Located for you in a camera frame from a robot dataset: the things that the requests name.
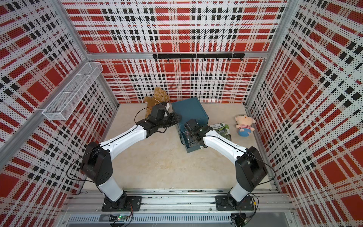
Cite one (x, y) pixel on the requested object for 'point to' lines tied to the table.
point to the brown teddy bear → (159, 96)
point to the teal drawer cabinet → (188, 109)
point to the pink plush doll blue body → (244, 122)
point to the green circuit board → (122, 218)
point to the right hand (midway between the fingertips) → (200, 139)
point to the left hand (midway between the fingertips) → (182, 119)
